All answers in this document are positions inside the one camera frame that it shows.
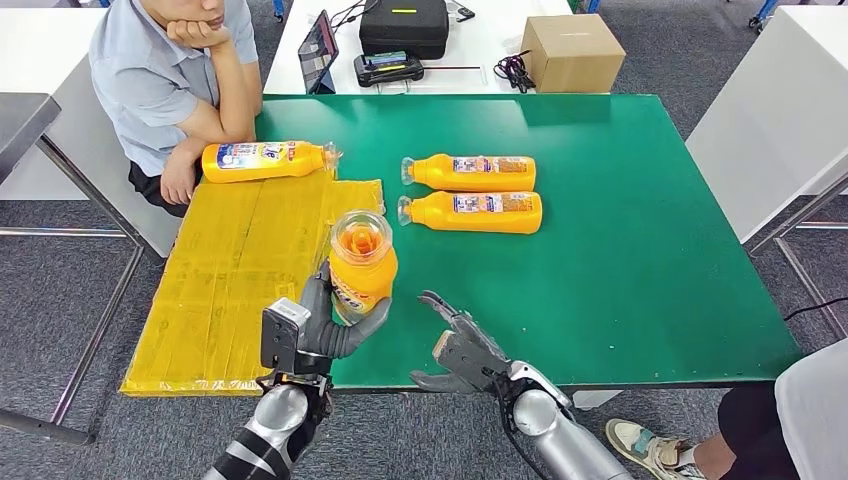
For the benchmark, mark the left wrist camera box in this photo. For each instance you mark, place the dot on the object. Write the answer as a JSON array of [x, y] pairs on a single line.
[[281, 338]]

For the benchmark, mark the person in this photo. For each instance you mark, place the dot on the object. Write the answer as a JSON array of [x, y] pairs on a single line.
[[146, 86], [811, 411]]

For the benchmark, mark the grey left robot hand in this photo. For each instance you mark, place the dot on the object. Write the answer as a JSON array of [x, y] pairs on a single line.
[[318, 331]]

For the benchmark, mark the person's right forearm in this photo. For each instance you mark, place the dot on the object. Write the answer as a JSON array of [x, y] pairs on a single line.
[[240, 93]]

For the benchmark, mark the grey desk with metal frame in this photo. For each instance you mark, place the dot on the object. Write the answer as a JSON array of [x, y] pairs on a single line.
[[20, 126]]

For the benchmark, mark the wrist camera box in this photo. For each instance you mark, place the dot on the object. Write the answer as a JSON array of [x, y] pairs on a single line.
[[281, 338], [474, 361]]

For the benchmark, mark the person's left forearm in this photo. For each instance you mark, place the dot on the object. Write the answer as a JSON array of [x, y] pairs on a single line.
[[185, 151]]

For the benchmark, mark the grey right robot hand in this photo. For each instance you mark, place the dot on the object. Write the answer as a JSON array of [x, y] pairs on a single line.
[[464, 324]]

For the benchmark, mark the person's left hand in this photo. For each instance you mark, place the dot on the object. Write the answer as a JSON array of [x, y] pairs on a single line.
[[179, 184]]

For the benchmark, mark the blue wheeled base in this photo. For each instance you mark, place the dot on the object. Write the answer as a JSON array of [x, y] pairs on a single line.
[[765, 10]]

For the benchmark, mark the black carrying case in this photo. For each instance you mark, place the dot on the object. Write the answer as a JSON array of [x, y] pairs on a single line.
[[404, 30]]

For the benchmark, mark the brown cardboard box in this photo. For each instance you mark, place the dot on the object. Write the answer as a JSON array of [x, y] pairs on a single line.
[[573, 56]]

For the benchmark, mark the black tablet on stand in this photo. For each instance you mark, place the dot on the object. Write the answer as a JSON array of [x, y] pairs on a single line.
[[318, 53]]

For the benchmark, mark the yellow taped cardboard sheet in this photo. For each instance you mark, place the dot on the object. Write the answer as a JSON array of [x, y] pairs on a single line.
[[212, 278]]

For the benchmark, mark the orange detergent bottle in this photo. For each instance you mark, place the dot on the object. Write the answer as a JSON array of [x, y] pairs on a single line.
[[437, 173], [430, 212], [364, 272], [305, 162]]

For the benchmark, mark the black handheld controller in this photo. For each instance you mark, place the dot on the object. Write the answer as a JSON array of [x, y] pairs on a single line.
[[387, 71]]

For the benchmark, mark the white table foot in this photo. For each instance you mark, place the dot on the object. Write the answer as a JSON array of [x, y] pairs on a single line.
[[596, 399]]

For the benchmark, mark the person's right hand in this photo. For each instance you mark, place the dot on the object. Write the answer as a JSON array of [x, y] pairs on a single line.
[[199, 34]]

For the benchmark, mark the white table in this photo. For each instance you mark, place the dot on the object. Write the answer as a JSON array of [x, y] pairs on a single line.
[[477, 46], [775, 119], [33, 40]]

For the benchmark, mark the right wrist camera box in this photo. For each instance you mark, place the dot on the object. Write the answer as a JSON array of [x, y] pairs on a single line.
[[474, 361]]

